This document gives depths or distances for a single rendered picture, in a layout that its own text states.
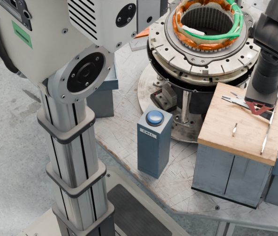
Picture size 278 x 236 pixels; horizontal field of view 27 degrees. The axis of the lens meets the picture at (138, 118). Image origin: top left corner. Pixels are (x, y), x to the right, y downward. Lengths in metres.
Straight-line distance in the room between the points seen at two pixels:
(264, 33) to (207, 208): 0.67
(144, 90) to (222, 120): 0.44
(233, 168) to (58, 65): 0.67
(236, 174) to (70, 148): 0.46
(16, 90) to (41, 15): 2.03
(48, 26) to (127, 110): 0.96
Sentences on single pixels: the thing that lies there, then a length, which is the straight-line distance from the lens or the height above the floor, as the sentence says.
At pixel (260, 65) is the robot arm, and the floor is 1.35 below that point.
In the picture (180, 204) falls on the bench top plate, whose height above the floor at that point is 0.78.
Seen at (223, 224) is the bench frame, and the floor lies 0.70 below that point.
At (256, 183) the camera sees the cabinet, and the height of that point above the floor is 0.93.
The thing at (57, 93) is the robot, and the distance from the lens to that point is 1.12.
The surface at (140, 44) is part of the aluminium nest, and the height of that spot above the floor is 0.80.
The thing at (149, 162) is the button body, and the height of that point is 0.86.
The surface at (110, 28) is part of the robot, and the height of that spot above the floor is 1.77.
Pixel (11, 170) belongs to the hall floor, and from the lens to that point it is 2.71.
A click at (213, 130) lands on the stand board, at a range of 1.51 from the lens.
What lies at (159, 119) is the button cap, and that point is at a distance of 1.54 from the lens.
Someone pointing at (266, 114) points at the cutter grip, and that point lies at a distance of 1.40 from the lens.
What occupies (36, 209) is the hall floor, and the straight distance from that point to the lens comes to 2.60.
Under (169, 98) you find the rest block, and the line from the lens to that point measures 1.81.
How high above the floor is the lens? 2.33
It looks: 56 degrees down
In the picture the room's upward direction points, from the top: straight up
